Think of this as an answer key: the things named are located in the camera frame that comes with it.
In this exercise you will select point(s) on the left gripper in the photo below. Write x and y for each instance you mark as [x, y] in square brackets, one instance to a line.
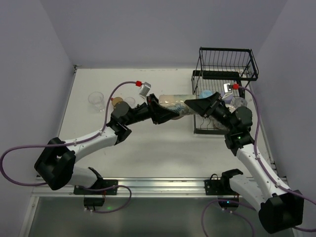
[152, 108]

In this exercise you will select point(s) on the aluminium mounting rail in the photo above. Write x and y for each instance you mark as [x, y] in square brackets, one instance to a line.
[141, 188]

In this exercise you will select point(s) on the light blue faceted mug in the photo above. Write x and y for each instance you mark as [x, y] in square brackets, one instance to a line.
[205, 94]

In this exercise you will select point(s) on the white floral mug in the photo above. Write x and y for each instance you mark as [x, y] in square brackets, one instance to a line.
[220, 126]

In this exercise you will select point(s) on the beige seahorse mug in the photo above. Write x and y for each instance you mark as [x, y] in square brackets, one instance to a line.
[176, 104]

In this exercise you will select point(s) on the clear faceted glass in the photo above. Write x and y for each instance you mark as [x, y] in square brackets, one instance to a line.
[239, 102]

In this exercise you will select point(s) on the black wire dish rack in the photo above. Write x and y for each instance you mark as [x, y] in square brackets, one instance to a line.
[217, 66]

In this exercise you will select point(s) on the small clear glass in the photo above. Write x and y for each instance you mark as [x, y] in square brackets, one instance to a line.
[130, 101]

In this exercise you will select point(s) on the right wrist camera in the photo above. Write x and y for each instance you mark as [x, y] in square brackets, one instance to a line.
[228, 91]

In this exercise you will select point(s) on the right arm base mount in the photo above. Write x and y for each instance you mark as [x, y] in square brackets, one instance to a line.
[220, 187]

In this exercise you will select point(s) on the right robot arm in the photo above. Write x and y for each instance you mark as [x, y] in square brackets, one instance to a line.
[278, 206]

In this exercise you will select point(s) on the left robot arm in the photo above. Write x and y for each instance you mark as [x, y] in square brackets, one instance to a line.
[57, 163]

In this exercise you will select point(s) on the lavender plastic cup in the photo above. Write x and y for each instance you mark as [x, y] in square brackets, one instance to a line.
[228, 100]

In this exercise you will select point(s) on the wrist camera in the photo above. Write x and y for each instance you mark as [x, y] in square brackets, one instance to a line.
[144, 89]
[228, 91]

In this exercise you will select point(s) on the clear plastic tumbler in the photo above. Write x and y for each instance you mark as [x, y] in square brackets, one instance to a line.
[96, 100]

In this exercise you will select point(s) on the orange ceramic mug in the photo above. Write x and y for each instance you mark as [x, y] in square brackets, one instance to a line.
[116, 100]

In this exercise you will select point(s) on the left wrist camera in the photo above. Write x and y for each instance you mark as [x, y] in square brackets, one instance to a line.
[144, 89]

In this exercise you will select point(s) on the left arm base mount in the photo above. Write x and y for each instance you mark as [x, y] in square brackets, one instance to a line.
[101, 187]

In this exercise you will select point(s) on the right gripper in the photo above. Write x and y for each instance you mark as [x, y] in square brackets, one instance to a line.
[213, 107]

